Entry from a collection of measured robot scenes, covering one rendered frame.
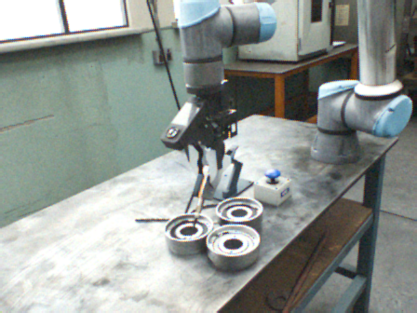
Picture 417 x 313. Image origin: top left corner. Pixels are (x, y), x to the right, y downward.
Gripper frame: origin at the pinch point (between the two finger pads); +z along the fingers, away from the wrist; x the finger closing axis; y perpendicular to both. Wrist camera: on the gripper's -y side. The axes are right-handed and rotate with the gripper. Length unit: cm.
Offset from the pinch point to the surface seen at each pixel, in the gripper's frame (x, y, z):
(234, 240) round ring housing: -7.3, -1.5, 10.8
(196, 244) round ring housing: -2.1, -7.0, 10.3
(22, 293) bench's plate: 18.5, -33.4, 13.1
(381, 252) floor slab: -9, 124, 93
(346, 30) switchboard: 107, 382, 8
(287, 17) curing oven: 91, 211, -18
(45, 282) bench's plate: 17.8, -29.3, 13.1
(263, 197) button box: -2.5, 18.5, 11.6
